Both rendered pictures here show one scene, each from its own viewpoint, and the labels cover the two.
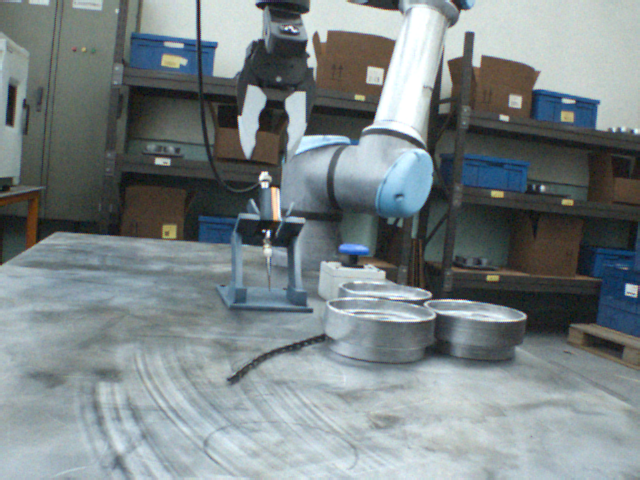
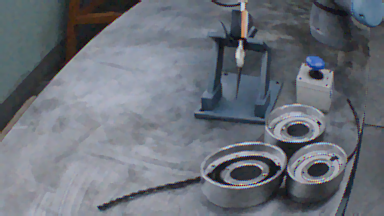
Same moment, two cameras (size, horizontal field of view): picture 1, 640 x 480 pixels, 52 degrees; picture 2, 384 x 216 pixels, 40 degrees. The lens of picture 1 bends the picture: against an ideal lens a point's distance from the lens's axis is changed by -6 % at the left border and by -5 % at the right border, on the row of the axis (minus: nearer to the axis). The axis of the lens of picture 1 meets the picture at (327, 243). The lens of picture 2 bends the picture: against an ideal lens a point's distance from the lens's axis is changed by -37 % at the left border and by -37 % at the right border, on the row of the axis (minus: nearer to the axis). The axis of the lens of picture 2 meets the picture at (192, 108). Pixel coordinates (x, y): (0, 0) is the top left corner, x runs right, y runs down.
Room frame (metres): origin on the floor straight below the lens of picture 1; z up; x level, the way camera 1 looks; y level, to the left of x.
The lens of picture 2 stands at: (0.01, -0.43, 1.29)
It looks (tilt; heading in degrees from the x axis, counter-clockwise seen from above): 27 degrees down; 36
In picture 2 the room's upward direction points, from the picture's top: 2 degrees counter-clockwise
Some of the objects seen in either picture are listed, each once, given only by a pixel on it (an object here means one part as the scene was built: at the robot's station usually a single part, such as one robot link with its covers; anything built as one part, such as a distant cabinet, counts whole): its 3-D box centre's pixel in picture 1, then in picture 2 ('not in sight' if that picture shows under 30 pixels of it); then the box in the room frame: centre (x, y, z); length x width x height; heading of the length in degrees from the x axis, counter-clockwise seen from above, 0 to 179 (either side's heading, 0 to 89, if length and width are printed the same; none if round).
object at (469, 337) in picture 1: (472, 329); (317, 174); (0.68, -0.16, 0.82); 0.10 x 0.10 x 0.04
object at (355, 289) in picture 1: (383, 307); (297, 135); (0.76, -0.07, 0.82); 0.10 x 0.10 x 0.04
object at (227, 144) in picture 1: (245, 134); not in sight; (4.30, 0.57, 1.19); 0.52 x 0.42 x 0.38; 104
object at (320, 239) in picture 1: (308, 237); (333, 19); (1.24, 0.03, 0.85); 0.15 x 0.15 x 0.10
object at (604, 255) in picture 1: (610, 262); not in sight; (4.98, -2.16, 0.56); 0.52 x 0.38 x 0.22; 101
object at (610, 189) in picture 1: (621, 180); not in sight; (4.97, -2.16, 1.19); 0.45 x 0.40 x 0.37; 99
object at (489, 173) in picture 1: (482, 173); not in sight; (4.71, -1.02, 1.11); 0.52 x 0.38 x 0.22; 104
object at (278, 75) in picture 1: (277, 45); not in sight; (0.89, 0.09, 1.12); 0.09 x 0.08 x 0.12; 15
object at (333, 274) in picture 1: (350, 281); (317, 85); (0.91, -0.04, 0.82); 0.08 x 0.07 x 0.05; 14
